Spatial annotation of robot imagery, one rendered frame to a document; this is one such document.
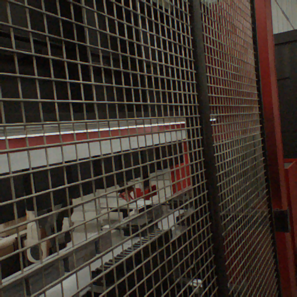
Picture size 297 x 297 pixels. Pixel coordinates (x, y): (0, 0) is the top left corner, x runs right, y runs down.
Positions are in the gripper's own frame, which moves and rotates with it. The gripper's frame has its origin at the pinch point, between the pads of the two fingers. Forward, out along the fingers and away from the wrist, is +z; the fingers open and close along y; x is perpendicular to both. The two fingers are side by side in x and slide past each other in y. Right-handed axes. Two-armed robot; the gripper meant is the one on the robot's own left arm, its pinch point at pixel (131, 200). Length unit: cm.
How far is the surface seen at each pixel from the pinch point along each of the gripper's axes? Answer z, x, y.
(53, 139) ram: -30, -34, -74
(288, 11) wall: -239, -124, 710
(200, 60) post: -9, -105, -98
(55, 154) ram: -25, -31, -74
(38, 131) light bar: -23, -53, -101
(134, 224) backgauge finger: 14, -32, -52
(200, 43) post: -12, -107, -97
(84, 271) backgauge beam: 20, -32, -89
